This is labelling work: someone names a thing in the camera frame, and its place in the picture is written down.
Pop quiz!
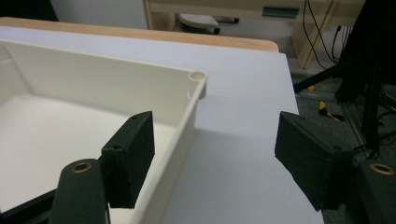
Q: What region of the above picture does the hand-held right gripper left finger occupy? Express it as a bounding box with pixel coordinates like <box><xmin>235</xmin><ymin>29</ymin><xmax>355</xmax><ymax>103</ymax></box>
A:
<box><xmin>98</xmin><ymin>110</ymin><xmax>156</xmax><ymax>209</ymax></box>

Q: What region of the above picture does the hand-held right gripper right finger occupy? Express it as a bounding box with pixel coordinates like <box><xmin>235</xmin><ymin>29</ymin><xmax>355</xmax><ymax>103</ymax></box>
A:
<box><xmin>274</xmin><ymin>110</ymin><xmax>357</xmax><ymax>212</ymax></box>

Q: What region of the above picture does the white plastic box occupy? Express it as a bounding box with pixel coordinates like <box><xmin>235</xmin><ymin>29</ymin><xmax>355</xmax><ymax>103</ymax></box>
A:
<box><xmin>0</xmin><ymin>38</ymin><xmax>208</xmax><ymax>224</ymax></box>

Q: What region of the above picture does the black metal stand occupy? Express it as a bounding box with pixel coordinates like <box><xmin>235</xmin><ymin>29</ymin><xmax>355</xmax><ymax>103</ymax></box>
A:
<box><xmin>293</xmin><ymin>46</ymin><xmax>396</xmax><ymax>157</ymax></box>

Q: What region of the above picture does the wooden table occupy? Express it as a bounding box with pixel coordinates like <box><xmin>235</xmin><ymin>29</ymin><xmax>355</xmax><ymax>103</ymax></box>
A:
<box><xmin>0</xmin><ymin>17</ymin><xmax>279</xmax><ymax>53</ymax></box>

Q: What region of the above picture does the dark curtain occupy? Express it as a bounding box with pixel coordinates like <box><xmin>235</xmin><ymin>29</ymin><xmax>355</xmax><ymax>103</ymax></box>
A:
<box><xmin>339</xmin><ymin>0</ymin><xmax>396</xmax><ymax>88</ymax></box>
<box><xmin>0</xmin><ymin>0</ymin><xmax>59</xmax><ymax>22</ymax></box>

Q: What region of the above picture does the white cabinet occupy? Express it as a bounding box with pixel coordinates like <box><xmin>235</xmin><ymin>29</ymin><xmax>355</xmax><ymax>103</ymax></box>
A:
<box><xmin>49</xmin><ymin>0</ymin><xmax>149</xmax><ymax>30</ymax></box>

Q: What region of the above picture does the yellow-handled tool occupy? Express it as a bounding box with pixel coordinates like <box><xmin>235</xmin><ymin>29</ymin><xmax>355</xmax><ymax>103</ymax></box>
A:
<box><xmin>318</xmin><ymin>100</ymin><xmax>346</xmax><ymax>122</ymax></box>

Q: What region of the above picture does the metal floor rail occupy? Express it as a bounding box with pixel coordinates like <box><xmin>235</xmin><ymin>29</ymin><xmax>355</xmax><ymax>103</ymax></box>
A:
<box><xmin>295</xmin><ymin>90</ymin><xmax>370</xmax><ymax>150</ymax></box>

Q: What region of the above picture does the black cable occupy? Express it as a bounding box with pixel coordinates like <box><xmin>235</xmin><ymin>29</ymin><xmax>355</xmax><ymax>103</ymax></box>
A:
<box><xmin>302</xmin><ymin>0</ymin><xmax>330</xmax><ymax>70</ymax></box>
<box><xmin>331</xmin><ymin>25</ymin><xmax>353</xmax><ymax>63</ymax></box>

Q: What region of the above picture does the grey desk drawer handle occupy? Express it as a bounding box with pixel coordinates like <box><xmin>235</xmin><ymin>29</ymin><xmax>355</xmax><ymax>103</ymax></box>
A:
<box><xmin>262</xmin><ymin>6</ymin><xmax>300</xmax><ymax>19</ymax></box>

